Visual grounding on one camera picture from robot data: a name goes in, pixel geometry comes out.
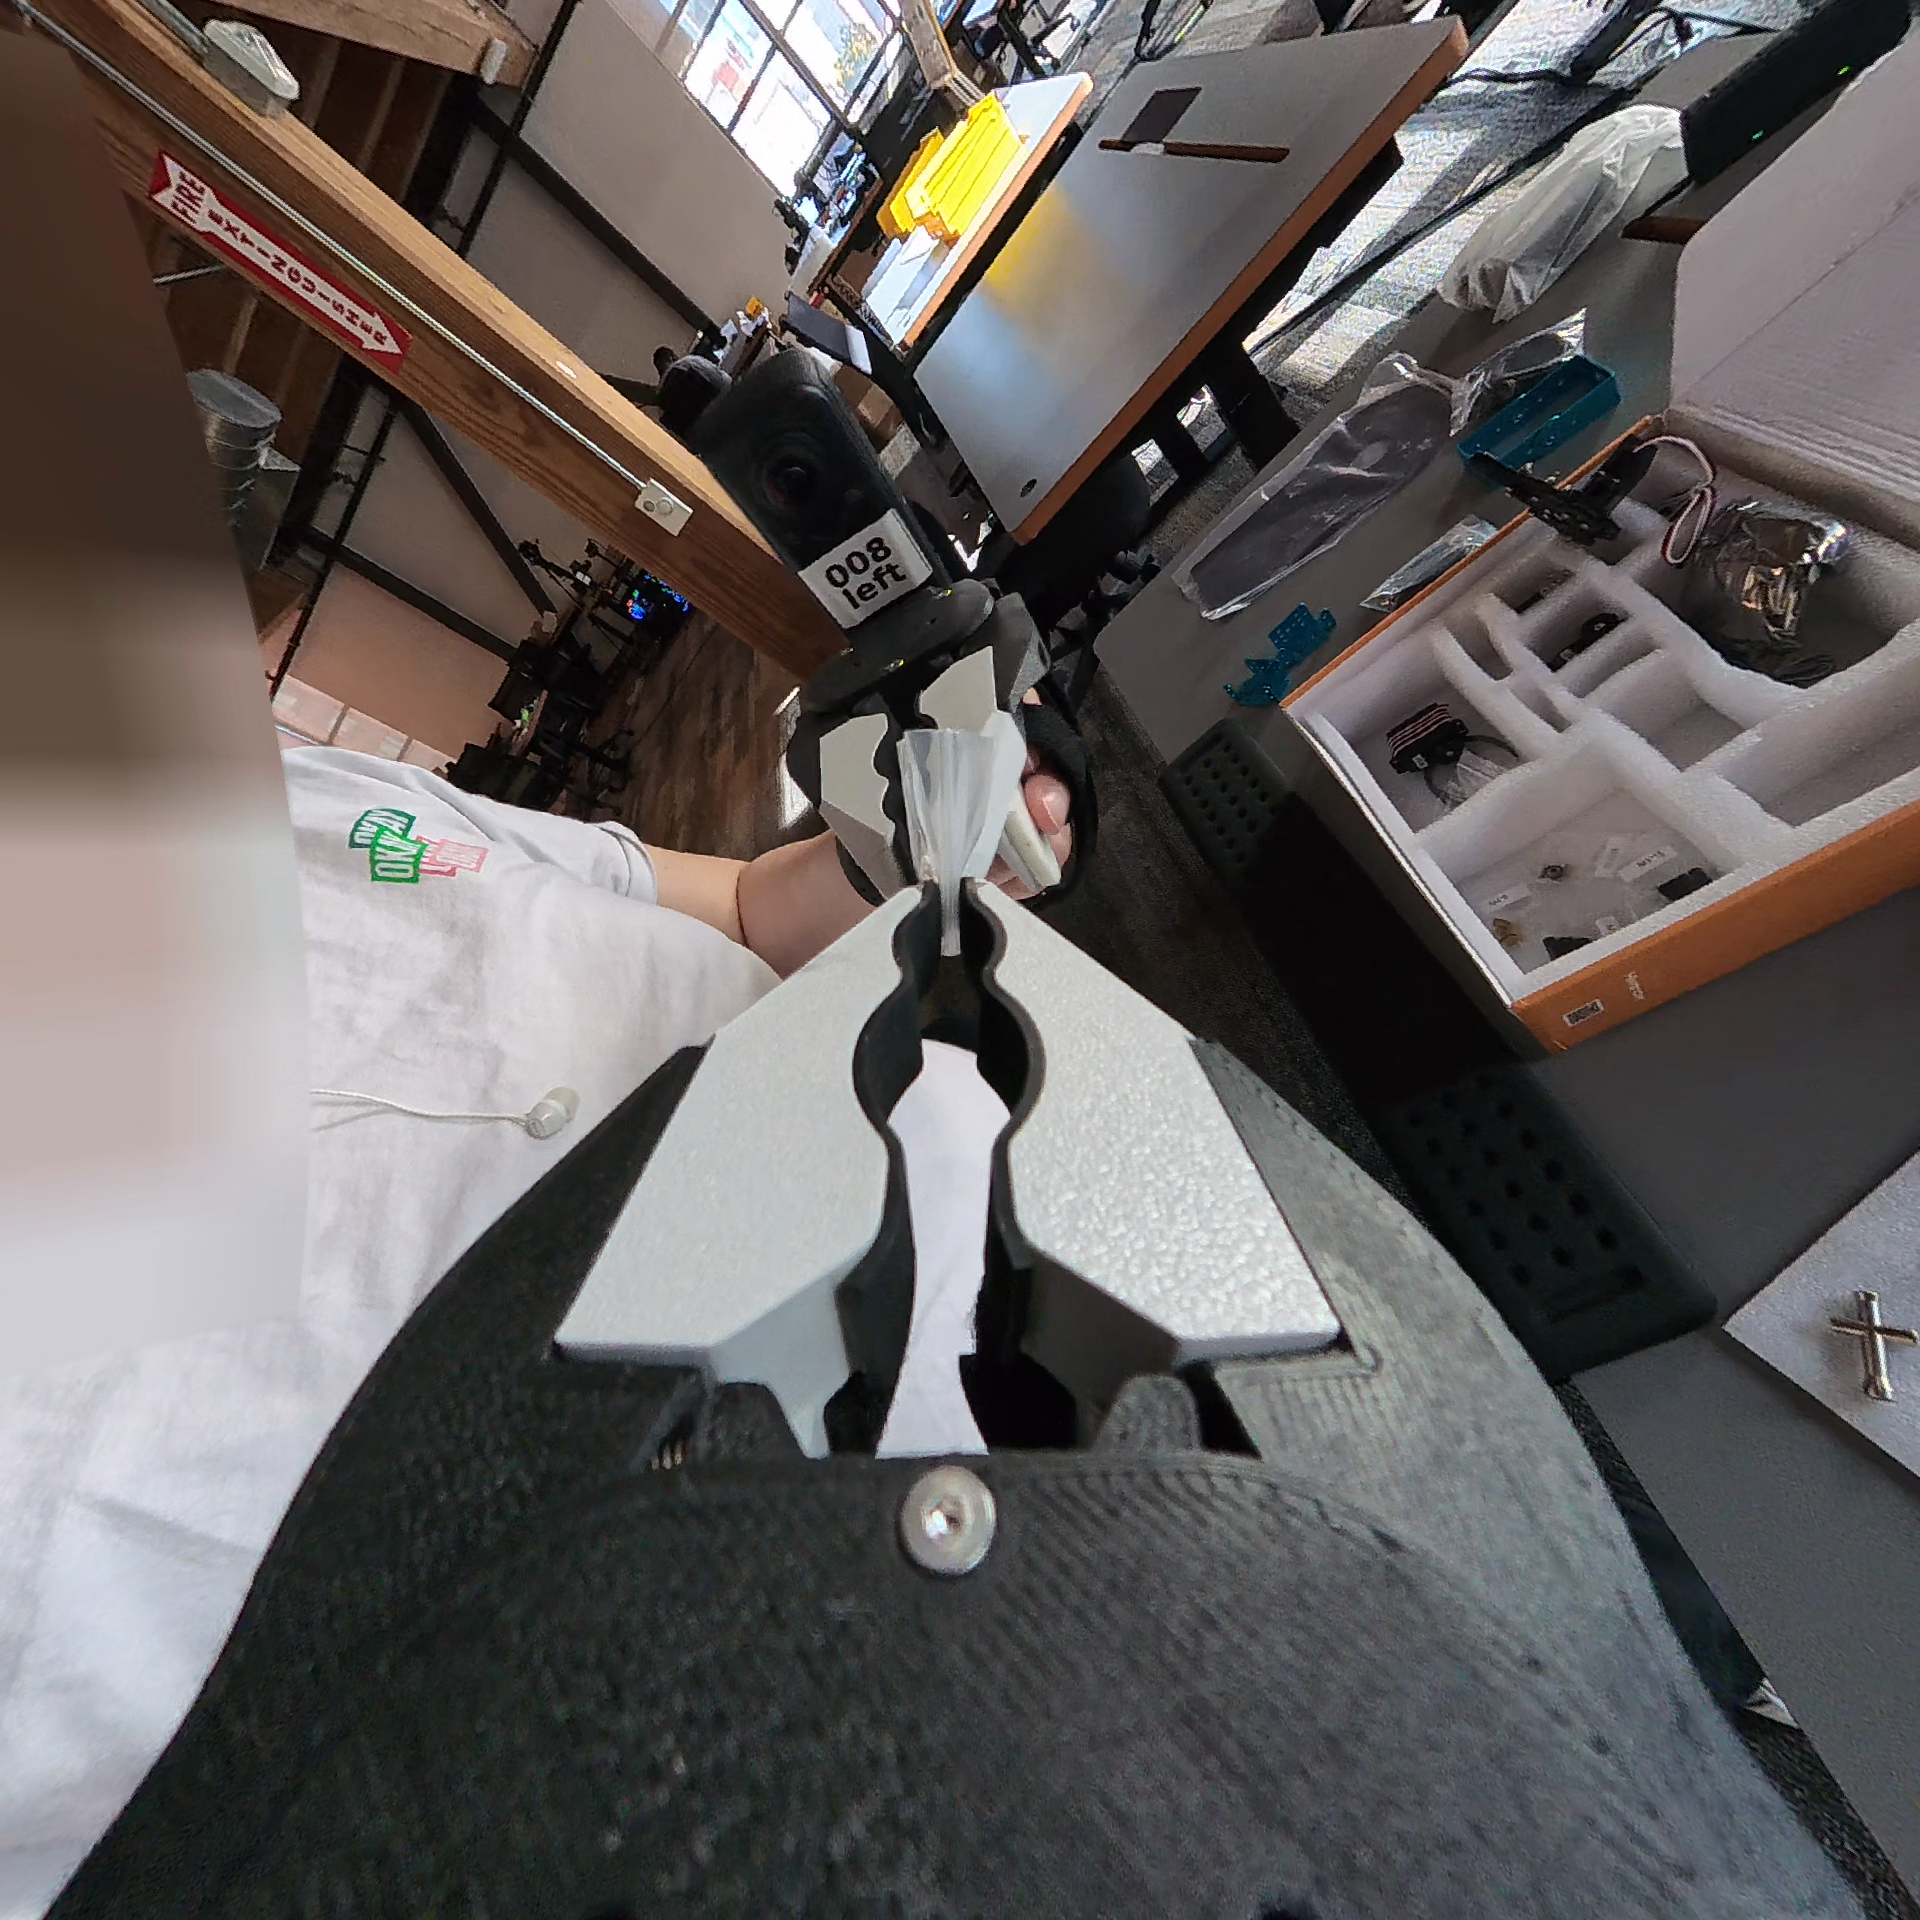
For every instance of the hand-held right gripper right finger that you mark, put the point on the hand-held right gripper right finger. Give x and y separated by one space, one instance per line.
1153 1198

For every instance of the small clear plastic bag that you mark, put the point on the small clear plastic bag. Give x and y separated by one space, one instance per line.
953 812

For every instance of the blue metal bracket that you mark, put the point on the blue metal bracket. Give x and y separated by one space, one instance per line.
1286 655

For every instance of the grey desk with slot cutout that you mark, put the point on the grey desk with slot cutout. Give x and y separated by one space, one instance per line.
1169 268

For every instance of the metal cross wrench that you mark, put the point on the metal cross wrench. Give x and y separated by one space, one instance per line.
1873 1341

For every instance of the white earbud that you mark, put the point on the white earbud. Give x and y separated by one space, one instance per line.
556 1111

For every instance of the black electronic box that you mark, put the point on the black electronic box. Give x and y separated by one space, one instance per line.
1802 105

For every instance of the silver foil bag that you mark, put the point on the silver foil bag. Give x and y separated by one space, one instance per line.
1766 579

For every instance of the metal conduit with junction box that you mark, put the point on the metal conduit with junction box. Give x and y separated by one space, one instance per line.
665 506

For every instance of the stack of yellow bins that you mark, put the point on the stack of yellow bins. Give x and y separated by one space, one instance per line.
961 164

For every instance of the wooden post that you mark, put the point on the wooden post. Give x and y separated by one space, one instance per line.
493 434

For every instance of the person's left hand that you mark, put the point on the person's left hand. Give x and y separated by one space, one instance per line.
794 898

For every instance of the pale grey sheet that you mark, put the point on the pale grey sheet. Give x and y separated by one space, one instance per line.
1845 1244

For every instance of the black office chair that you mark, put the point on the black office chair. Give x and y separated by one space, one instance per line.
1094 522

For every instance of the person's white shirt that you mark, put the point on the person's white shirt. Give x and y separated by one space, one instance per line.
451 974

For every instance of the small black plastic part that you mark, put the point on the small black plastic part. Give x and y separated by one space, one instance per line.
1570 944
1683 886

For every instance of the silver air duct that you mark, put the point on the silver air duct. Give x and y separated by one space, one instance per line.
240 452

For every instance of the window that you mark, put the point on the window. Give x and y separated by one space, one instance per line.
783 66

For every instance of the crumpled plastic bag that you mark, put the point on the crumpled plastic bag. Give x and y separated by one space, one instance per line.
1560 210

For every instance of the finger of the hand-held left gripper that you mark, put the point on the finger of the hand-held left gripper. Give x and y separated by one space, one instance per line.
969 695
856 780

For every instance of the black perforated desk pad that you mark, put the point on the black perforated desk pad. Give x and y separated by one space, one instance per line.
1545 1215
1229 812

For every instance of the white wall device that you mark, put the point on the white wall device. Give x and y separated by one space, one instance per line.
254 64

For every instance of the white desk with wooden edge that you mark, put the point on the white desk with wooden edge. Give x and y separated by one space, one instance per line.
932 277

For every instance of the blue metal channel beam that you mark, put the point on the blue metal channel beam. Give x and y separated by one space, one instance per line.
1560 396

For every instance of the flat clear plastic bag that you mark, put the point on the flat clear plastic bag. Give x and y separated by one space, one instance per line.
1426 562

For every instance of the red fire sign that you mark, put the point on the red fire sign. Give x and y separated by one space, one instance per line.
280 262

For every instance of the large bag with black disc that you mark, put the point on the large bag with black disc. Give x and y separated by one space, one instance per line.
1322 494

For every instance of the cardboard kit box foam insert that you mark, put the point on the cardboard kit box foam insert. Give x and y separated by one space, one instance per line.
1635 737

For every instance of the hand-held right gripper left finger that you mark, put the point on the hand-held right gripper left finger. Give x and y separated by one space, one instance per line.
735 1198

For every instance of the clear bag with dark parts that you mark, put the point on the clear bag with dark parts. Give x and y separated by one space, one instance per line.
1517 359

